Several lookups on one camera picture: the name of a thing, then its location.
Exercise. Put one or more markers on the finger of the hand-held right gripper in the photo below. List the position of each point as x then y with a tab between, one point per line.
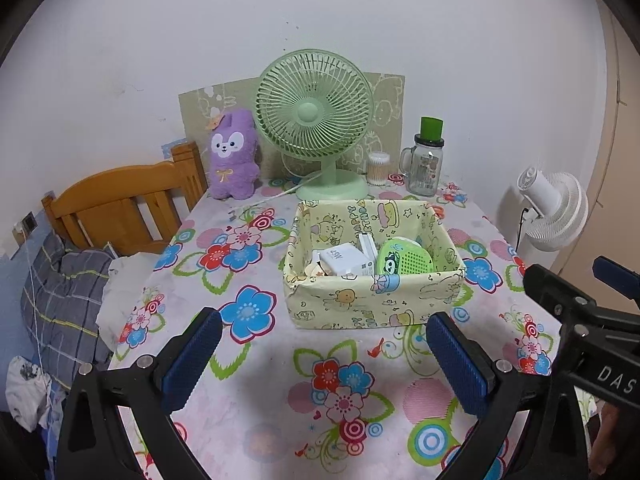
550	285
615	272

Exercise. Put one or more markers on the floral tablecloth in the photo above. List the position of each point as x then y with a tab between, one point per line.
280	375

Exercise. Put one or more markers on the pale blue paper sheet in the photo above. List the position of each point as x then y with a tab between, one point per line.
173	147

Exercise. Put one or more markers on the beige door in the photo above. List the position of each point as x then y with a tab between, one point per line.
615	185

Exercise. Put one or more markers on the white card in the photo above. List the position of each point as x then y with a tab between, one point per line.
342	260

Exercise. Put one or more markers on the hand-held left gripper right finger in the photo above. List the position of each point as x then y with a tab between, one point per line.
457	370

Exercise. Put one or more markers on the green printed cardboard sheet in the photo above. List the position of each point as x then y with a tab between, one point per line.
387	105

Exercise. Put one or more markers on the green desk fan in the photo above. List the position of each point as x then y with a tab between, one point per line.
307	110

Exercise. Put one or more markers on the white floor fan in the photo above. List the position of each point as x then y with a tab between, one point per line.
560	210

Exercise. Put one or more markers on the purple plush toy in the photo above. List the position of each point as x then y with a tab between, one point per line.
232	170

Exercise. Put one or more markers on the yellow printed fabric box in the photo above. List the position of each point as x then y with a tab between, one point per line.
350	305

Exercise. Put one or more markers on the cotton swab container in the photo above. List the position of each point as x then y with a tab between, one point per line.
378	170

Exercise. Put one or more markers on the person's right hand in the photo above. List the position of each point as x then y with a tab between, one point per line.
606	440

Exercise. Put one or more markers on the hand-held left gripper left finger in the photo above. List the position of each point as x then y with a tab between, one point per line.
192	360

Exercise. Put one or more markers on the green perforated plastic gadget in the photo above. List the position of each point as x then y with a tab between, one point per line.
405	260

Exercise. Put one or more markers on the white patterned cloth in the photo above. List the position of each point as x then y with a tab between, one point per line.
27	390

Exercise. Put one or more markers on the grey plaid bedding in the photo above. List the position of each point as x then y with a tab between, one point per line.
65	300

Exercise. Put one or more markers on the glass jar with green lid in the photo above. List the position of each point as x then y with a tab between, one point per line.
425	170

